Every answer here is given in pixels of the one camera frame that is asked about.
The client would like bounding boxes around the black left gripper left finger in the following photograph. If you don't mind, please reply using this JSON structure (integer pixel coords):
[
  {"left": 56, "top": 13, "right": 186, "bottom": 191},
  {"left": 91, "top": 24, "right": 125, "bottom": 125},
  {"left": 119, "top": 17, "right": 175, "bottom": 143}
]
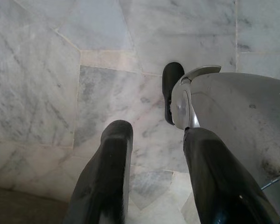
[{"left": 63, "top": 120, "right": 134, "bottom": 224}]

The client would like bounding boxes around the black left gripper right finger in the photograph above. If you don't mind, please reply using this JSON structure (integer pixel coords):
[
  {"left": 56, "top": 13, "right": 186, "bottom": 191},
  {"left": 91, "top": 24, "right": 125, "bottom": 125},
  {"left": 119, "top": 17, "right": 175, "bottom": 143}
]
[{"left": 183, "top": 127, "right": 280, "bottom": 224}]

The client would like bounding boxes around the black robot left foot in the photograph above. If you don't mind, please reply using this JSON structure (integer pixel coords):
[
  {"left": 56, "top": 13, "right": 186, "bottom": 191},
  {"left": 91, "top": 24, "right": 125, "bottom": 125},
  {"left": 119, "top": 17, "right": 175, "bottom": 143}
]
[{"left": 162, "top": 62, "right": 185, "bottom": 126}]

